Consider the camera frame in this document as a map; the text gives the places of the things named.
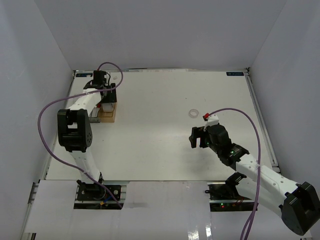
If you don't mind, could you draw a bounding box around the clear tape roll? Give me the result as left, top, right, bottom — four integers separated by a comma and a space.
188, 108, 199, 119

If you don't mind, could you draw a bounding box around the large white tape roll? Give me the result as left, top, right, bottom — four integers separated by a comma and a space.
101, 103, 117, 113

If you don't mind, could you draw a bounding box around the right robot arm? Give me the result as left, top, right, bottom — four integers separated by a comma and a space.
189, 124, 320, 236

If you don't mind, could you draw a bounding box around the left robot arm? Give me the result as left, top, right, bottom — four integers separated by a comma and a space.
57, 70, 117, 200

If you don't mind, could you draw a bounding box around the left blue label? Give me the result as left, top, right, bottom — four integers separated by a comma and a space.
75, 72, 93, 78

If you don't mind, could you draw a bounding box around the blue label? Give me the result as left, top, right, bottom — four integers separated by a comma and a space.
226, 71, 244, 77
75, 72, 93, 78

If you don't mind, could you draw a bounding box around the right blue label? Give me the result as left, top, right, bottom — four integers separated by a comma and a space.
226, 71, 244, 77

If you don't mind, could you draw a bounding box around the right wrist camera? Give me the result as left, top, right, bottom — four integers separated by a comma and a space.
203, 113, 219, 132

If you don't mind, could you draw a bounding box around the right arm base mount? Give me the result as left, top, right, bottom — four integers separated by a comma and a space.
205, 182, 254, 213

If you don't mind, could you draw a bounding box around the right aluminium rail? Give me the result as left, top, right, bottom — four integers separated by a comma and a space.
244, 67, 282, 175

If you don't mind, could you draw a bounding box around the aluminium rail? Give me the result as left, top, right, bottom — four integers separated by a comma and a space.
28, 182, 39, 206
244, 67, 282, 175

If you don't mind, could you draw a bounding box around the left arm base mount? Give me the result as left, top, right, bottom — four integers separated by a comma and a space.
73, 183, 124, 210

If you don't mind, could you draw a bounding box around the left aluminium rail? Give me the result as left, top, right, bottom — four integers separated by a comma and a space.
28, 182, 39, 206

